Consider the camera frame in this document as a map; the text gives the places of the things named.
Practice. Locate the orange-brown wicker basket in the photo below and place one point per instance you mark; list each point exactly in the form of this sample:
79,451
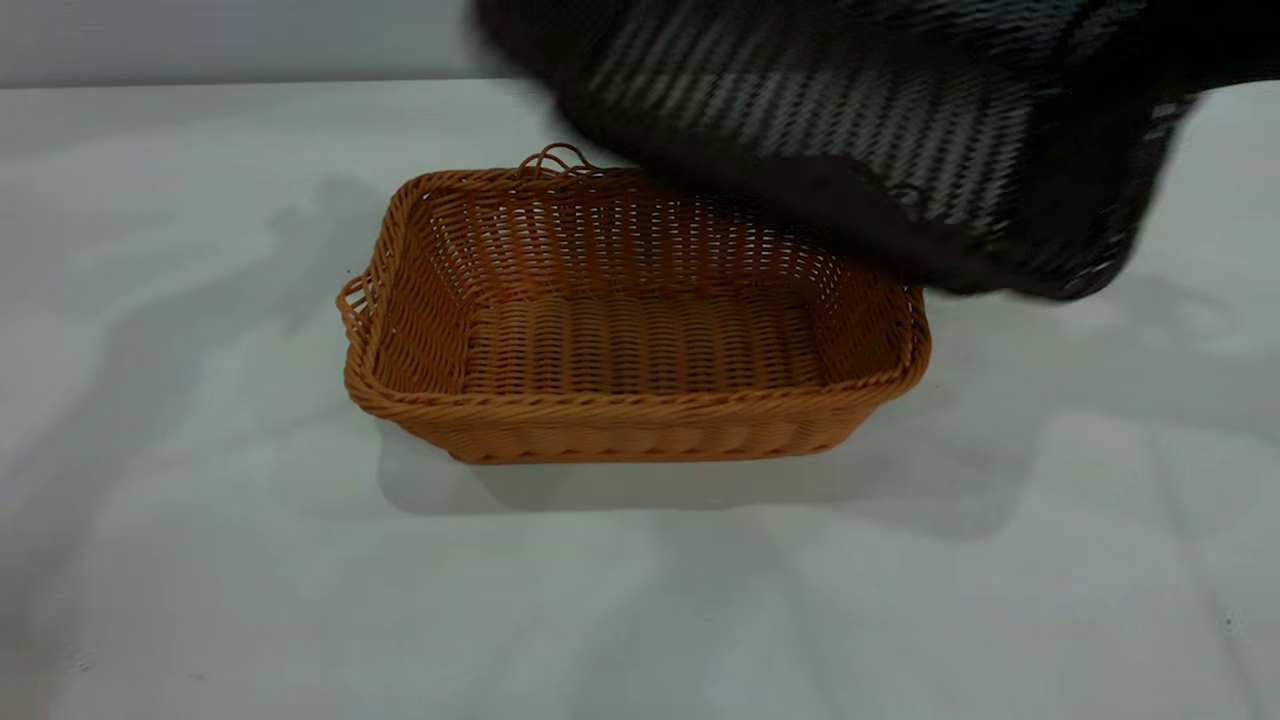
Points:
640,350

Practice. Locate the dark brown wicker basket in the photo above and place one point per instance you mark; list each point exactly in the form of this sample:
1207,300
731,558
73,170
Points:
850,130

